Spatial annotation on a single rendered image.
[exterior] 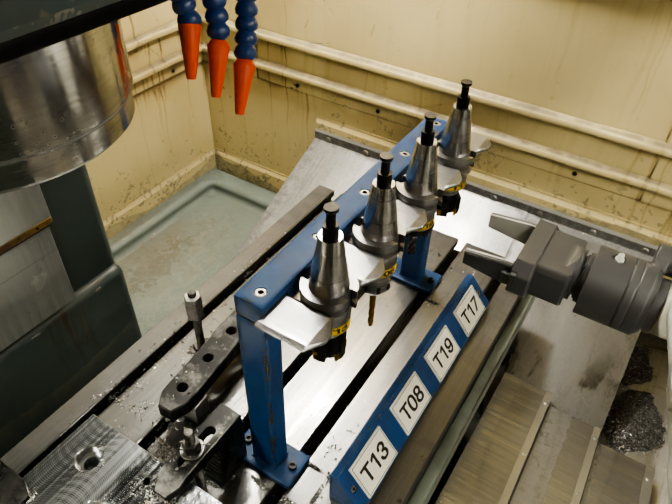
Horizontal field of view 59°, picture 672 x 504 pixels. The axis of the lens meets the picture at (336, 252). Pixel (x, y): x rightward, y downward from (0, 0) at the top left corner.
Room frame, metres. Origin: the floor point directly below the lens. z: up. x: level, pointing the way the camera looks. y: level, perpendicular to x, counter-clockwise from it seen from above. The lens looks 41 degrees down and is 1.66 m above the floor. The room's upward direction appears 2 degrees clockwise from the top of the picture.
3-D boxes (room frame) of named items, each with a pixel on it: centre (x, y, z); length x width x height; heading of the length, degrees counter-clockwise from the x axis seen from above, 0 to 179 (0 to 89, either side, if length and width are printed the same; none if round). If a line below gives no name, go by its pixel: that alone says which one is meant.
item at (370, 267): (0.50, -0.02, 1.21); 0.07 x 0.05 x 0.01; 59
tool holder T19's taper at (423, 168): (0.64, -0.11, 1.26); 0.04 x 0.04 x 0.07
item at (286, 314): (0.40, 0.03, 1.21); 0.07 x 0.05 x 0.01; 59
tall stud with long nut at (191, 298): (0.62, 0.21, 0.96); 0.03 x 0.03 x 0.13
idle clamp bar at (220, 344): (0.58, 0.17, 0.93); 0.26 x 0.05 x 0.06; 154
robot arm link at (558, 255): (0.53, -0.29, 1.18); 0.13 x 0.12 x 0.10; 149
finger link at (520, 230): (0.62, -0.23, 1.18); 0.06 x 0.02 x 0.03; 59
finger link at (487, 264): (0.53, -0.19, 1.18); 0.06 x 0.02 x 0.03; 59
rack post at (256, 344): (0.43, 0.08, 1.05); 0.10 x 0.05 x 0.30; 59
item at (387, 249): (0.54, -0.05, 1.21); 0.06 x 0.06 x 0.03
